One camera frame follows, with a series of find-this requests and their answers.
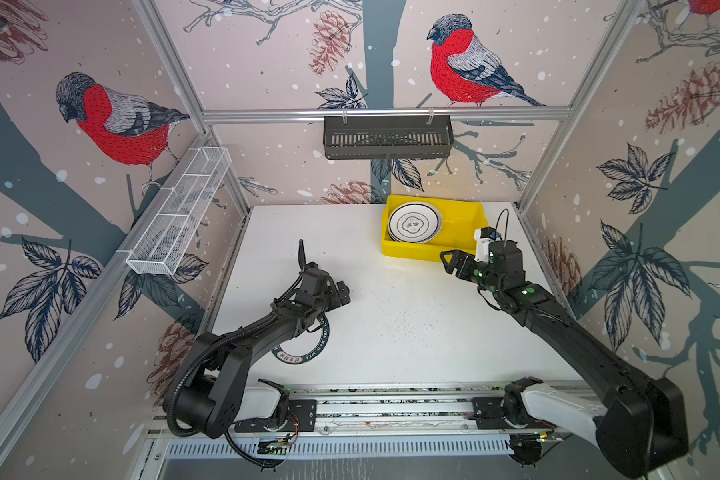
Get green lettered rim plate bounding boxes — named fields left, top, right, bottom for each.
left=271, top=316, right=330, bottom=365

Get white plate black rings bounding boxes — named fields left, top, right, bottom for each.
left=387, top=202, right=444, bottom=244

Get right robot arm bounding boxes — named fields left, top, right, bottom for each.
left=440, top=240, right=689, bottom=479

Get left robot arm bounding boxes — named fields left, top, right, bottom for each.
left=163, top=262, right=351, bottom=439

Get yellow plastic bin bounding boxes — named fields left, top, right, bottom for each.
left=381, top=195, right=488, bottom=262

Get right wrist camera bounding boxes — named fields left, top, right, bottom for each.
left=474, top=226, right=501, bottom=262

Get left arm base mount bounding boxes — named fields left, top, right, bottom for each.
left=233, top=399, right=317, bottom=434

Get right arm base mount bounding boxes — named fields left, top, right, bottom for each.
left=470, top=396, right=555, bottom=430

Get aluminium rail frame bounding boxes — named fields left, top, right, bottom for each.
left=146, top=386, right=601, bottom=439

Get dark hanging wall basket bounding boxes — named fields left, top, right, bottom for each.
left=323, top=115, right=454, bottom=160

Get white wire mesh basket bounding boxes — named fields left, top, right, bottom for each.
left=126, top=146, right=231, bottom=276

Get black corrugated left cable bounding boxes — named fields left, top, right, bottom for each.
left=163, top=238, right=313, bottom=438

